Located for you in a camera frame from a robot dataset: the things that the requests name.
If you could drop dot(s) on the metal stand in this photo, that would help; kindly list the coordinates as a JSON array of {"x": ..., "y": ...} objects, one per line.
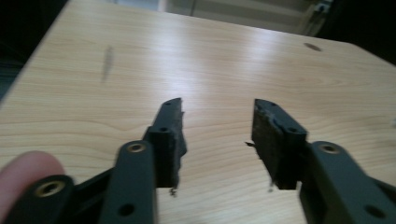
[{"x": 317, "y": 15}]

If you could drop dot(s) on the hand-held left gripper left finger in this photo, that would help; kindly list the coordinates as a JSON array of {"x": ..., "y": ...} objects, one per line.
[{"x": 165, "y": 149}]

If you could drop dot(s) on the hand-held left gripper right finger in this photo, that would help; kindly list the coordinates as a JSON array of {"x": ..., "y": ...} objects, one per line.
[{"x": 274, "y": 146}]

